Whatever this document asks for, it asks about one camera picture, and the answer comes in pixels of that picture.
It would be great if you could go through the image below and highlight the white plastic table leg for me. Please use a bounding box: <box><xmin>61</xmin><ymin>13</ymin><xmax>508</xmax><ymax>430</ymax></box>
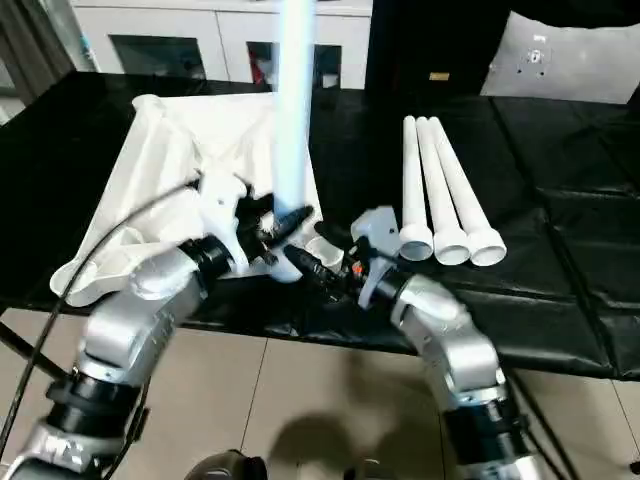
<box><xmin>428</xmin><ymin>117</ymin><xmax>509</xmax><ymax>269</ymax></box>
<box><xmin>415</xmin><ymin>115</ymin><xmax>472</xmax><ymax>268</ymax></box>
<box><xmin>271</xmin><ymin>0</ymin><xmax>321</xmax><ymax>285</ymax></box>
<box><xmin>401</xmin><ymin>115</ymin><xmax>437</xmax><ymax>262</ymax></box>

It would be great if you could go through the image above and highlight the white plastic table top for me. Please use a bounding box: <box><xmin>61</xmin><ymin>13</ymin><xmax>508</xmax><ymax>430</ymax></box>
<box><xmin>49</xmin><ymin>94</ymin><xmax>347</xmax><ymax>307</ymax></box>

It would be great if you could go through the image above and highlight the black right robot foot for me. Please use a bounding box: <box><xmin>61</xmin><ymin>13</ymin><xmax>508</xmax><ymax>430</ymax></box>
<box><xmin>344</xmin><ymin>459</ymin><xmax>392</xmax><ymax>480</ymax></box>

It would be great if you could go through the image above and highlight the black robot foot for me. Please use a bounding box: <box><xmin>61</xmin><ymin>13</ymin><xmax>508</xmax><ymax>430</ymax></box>
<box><xmin>184</xmin><ymin>451</ymin><xmax>267</xmax><ymax>480</ymax></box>
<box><xmin>344</xmin><ymin>459</ymin><xmax>392</xmax><ymax>480</ymax></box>

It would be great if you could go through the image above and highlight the white cabinet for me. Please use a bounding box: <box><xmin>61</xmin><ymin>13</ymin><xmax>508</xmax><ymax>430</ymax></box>
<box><xmin>64</xmin><ymin>0</ymin><xmax>377</xmax><ymax>92</ymax></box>

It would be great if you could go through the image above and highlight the black left robot foot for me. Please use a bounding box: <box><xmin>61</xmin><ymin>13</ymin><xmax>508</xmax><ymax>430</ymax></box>
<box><xmin>184</xmin><ymin>451</ymin><xmax>267</xmax><ymax>480</ymax></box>

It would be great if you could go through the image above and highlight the black box with yellow label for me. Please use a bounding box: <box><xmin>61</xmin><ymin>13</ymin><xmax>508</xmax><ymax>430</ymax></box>
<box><xmin>367</xmin><ymin>0</ymin><xmax>517</xmax><ymax>102</ymax></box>

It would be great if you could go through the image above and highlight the black metal table leg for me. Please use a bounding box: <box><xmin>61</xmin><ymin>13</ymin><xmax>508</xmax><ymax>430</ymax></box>
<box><xmin>0</xmin><ymin>318</ymin><xmax>82</xmax><ymax>387</ymax></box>

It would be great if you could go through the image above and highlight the grey curtain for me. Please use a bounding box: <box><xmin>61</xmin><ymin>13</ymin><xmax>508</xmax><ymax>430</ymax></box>
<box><xmin>0</xmin><ymin>0</ymin><xmax>82</xmax><ymax>97</ymax></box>

